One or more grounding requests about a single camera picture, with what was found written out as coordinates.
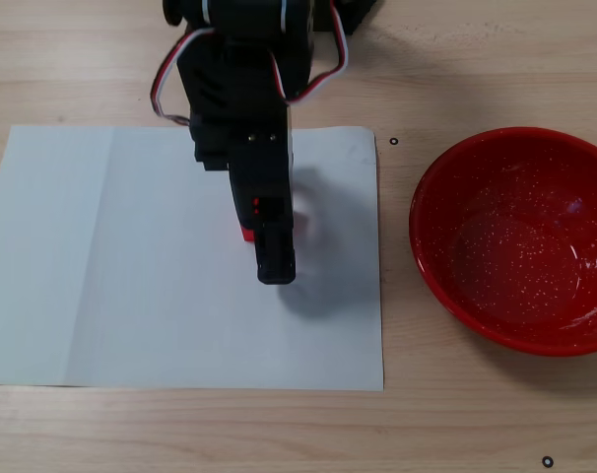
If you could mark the red cube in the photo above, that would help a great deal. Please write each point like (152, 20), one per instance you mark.
(246, 235)

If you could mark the white paper sheet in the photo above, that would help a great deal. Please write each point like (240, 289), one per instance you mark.
(106, 271)

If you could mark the red speckled bowl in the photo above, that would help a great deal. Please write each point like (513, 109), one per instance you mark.
(515, 246)

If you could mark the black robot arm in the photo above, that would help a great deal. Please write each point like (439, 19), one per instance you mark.
(254, 20)

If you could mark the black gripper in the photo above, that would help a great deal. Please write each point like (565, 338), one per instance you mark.
(265, 209)

